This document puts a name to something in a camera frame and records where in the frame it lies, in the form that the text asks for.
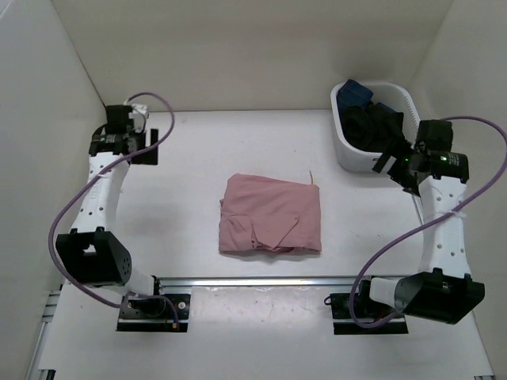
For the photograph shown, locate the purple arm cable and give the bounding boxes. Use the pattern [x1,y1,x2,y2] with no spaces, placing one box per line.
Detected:
[348,115,507,329]
[47,91,179,324]

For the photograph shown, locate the aluminium table frame rail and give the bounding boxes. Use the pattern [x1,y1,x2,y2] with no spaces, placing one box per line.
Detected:
[160,276,355,287]

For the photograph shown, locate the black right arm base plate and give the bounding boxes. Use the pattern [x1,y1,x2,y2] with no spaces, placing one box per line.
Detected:
[323,293,409,336]

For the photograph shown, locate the white plastic basket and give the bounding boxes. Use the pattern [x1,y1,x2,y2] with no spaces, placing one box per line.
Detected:
[330,79,420,173]

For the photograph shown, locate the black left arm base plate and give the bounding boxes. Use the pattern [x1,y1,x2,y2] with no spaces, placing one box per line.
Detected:
[116,293,191,333]

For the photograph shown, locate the pink trousers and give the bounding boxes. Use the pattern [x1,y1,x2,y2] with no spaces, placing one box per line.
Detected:
[219,173,322,253]

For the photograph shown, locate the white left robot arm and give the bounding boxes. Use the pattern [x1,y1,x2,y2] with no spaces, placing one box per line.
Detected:
[55,104,166,317]

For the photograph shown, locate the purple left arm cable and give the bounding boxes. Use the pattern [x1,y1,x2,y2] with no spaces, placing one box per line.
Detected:
[47,91,179,324]

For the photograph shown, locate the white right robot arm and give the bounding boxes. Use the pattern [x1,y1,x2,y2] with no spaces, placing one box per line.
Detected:
[356,120,485,325]

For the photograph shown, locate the left side aluminium rail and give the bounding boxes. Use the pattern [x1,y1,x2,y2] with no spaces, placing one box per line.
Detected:
[25,280,68,380]

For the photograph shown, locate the black folded garment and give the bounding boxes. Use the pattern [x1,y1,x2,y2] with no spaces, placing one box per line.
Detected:
[340,105,405,153]

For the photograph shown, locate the blue folded garment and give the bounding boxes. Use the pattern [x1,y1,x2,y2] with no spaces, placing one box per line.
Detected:
[336,79,395,113]

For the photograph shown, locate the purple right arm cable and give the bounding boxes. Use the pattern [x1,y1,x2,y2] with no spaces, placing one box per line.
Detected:
[348,115,507,329]

